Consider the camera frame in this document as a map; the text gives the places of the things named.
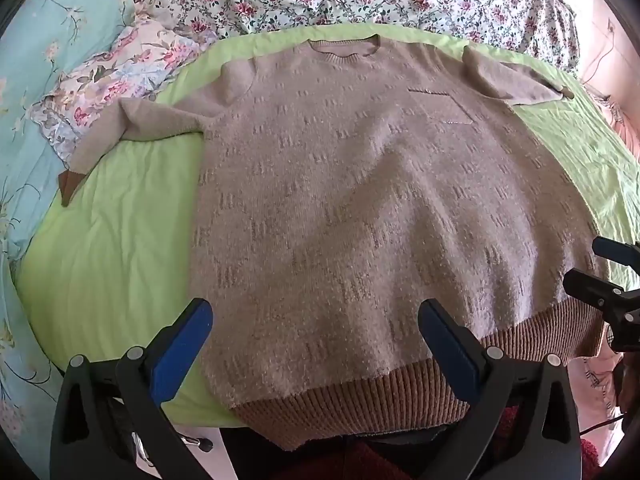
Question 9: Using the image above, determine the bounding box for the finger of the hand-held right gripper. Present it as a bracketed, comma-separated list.
[562, 268, 640, 322]
[592, 236, 640, 267]

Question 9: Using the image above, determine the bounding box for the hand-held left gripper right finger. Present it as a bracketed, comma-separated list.
[417, 298, 583, 480]

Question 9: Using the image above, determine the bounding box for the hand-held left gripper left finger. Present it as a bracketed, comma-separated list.
[50, 297, 216, 480]

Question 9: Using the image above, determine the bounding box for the taupe knitted sweater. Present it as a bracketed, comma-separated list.
[59, 34, 613, 452]

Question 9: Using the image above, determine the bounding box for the pink checkered cloth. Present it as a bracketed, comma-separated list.
[570, 345, 626, 428]

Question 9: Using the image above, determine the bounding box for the light green bed sheet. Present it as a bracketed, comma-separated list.
[15, 22, 640, 428]

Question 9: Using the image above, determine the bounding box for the pink striped cloth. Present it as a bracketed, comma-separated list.
[597, 92, 640, 158]

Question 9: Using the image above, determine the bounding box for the person's dark red clothing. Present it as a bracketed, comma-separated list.
[280, 405, 601, 480]

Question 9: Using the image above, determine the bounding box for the pale floral pillow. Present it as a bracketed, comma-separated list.
[30, 15, 221, 161]

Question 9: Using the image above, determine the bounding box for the teal floral blanket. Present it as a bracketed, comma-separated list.
[0, 0, 136, 461]

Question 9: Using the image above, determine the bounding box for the thin black cable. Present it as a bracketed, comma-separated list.
[580, 411, 627, 436]

